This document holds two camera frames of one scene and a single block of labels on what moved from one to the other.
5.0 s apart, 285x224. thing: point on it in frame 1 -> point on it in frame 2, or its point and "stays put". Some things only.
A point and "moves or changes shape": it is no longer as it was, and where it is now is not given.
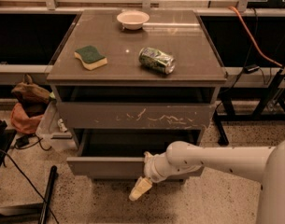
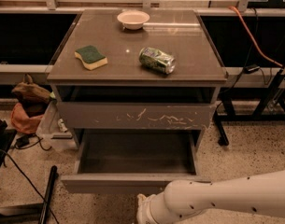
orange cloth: [22, 122] stays put
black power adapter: [250, 68] stays put
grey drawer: [103, 154] moves or changes shape
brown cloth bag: [30, 93] stays put
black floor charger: [22, 141] stays put
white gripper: [150, 170] -> [147, 209]
